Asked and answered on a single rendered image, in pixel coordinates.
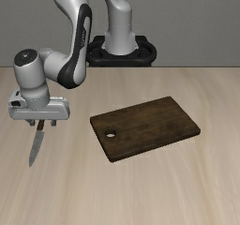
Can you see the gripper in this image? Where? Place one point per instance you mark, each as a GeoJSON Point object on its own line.
{"type": "Point", "coordinates": [53, 110]}

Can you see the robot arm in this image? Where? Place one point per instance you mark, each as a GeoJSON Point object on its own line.
{"type": "Point", "coordinates": [76, 41]}

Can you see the dark brown cutting board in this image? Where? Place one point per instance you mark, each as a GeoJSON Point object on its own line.
{"type": "Point", "coordinates": [145, 127]}

